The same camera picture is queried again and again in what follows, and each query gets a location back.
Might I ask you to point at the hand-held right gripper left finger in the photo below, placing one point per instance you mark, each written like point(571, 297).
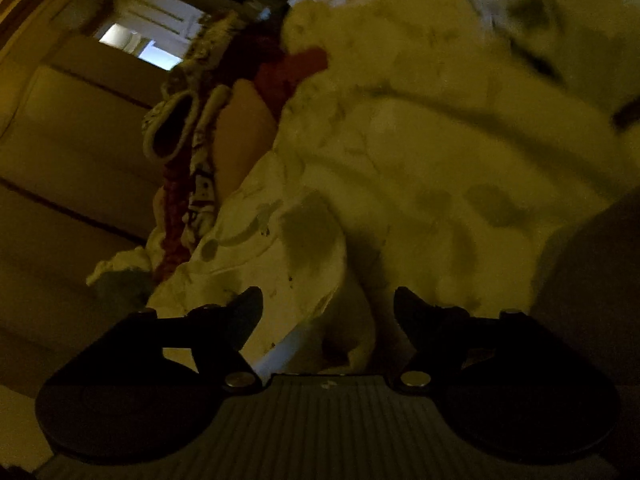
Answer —
point(247, 310)

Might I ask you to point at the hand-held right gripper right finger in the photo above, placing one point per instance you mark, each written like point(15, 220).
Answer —
point(407, 312)

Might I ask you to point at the cream leaf-print garment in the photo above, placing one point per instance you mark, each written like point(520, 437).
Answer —
point(280, 270)

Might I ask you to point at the dark red knit garment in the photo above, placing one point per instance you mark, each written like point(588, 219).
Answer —
point(175, 220)

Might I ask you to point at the cream patterned garment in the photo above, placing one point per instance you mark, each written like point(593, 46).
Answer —
point(200, 195)

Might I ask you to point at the grey-green cloth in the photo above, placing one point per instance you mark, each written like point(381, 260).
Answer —
point(122, 292)

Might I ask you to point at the peach garment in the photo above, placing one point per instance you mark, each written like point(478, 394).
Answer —
point(245, 135)

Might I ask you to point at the white printed bed cover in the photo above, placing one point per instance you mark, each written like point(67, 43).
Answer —
point(425, 135)

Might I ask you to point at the dark grey cloth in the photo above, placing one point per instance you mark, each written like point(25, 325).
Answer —
point(600, 285)

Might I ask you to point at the wooden wardrobe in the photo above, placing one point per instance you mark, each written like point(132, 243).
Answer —
point(75, 160)

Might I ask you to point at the red cloth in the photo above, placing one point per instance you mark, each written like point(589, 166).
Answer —
point(295, 72)

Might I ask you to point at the white panel door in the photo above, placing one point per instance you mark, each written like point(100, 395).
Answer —
point(160, 15)

